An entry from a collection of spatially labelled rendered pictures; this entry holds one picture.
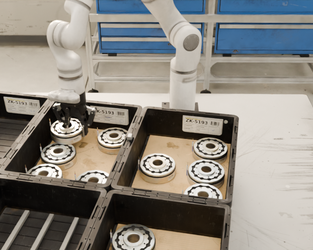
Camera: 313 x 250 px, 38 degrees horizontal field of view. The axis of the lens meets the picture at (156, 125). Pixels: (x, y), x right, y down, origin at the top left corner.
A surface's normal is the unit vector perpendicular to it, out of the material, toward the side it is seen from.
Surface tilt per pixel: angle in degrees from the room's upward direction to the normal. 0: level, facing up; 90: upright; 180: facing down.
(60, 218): 0
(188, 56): 93
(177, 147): 0
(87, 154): 0
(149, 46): 90
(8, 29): 90
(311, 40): 90
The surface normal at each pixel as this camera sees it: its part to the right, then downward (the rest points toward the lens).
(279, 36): -0.01, 0.55
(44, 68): 0.00, -0.83
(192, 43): 0.40, 0.55
